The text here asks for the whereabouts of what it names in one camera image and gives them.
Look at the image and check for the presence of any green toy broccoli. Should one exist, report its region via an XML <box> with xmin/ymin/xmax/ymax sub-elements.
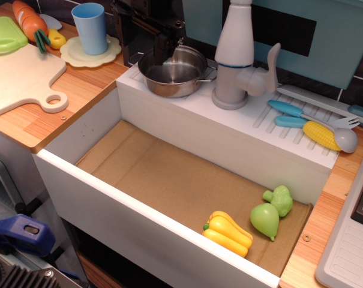
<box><xmin>263</xmin><ymin>185</ymin><xmax>293</xmax><ymax>217</ymax></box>

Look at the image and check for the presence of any orange toy carrot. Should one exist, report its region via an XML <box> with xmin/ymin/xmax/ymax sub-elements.
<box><xmin>12</xmin><ymin>1</ymin><xmax>50</xmax><ymax>53</ymax></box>

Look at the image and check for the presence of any white toy stove top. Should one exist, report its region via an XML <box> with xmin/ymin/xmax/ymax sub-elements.
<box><xmin>316</xmin><ymin>162</ymin><xmax>363</xmax><ymax>287</ymax></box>

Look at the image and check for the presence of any blue handled toy spoon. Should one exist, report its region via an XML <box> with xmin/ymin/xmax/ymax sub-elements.
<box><xmin>274</xmin><ymin>115</ymin><xmax>359</xmax><ymax>154</ymax></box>

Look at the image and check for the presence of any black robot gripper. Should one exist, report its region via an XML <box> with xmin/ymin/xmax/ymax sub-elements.
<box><xmin>111</xmin><ymin>1</ymin><xmax>186</xmax><ymax>65</ymax></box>

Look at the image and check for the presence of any blue handled toy fork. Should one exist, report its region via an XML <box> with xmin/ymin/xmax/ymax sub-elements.
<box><xmin>268</xmin><ymin>100</ymin><xmax>360</xmax><ymax>129</ymax></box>

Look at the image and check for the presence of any yellow handled toy knife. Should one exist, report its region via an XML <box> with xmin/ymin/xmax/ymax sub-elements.
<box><xmin>40</xmin><ymin>14</ymin><xmax>67</xmax><ymax>50</ymax></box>

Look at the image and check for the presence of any wooden cutting board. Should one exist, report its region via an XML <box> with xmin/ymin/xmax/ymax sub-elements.
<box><xmin>0</xmin><ymin>44</ymin><xmax>68</xmax><ymax>115</ymax></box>

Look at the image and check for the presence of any pale yellow flower plate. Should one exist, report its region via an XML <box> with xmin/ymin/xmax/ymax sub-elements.
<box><xmin>60</xmin><ymin>35</ymin><xmax>122</xmax><ymax>68</ymax></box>

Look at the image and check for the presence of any yellow toy bell pepper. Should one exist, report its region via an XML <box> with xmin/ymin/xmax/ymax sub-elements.
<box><xmin>202</xmin><ymin>211</ymin><xmax>254</xmax><ymax>258</ymax></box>

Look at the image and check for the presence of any yellow toy corn cob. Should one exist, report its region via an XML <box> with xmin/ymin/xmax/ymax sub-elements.
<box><xmin>302</xmin><ymin>121</ymin><xmax>341</xmax><ymax>151</ymax></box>

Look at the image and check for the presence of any cardboard sheet in sink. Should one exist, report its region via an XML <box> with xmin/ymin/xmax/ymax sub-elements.
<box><xmin>77</xmin><ymin>121</ymin><xmax>312</xmax><ymax>276</ymax></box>

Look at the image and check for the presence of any blue plastic cup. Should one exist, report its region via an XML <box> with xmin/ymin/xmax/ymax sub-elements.
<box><xmin>71</xmin><ymin>2</ymin><xmax>107</xmax><ymax>55</ymax></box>

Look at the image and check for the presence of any white toy sink basin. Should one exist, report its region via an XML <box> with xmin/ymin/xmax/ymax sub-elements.
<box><xmin>35</xmin><ymin>67</ymin><xmax>338</xmax><ymax>287</ymax></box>

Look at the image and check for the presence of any teal backsplash panel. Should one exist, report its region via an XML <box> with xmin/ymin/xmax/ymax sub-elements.
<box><xmin>182</xmin><ymin>1</ymin><xmax>363</xmax><ymax>89</ymax></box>

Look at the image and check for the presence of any white toy faucet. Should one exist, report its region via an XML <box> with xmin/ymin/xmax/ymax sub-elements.
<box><xmin>212</xmin><ymin>1</ymin><xmax>281</xmax><ymax>110</ymax></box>

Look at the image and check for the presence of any blue clamp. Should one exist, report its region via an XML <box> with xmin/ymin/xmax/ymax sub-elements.
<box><xmin>0</xmin><ymin>214</ymin><xmax>56</xmax><ymax>257</ymax></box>

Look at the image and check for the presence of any stainless steel pot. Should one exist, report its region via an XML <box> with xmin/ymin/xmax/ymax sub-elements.
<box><xmin>128</xmin><ymin>46</ymin><xmax>217</xmax><ymax>98</ymax></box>

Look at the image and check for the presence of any green toy pear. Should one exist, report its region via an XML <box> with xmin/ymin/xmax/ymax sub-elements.
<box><xmin>250</xmin><ymin>203</ymin><xmax>280</xmax><ymax>241</ymax></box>

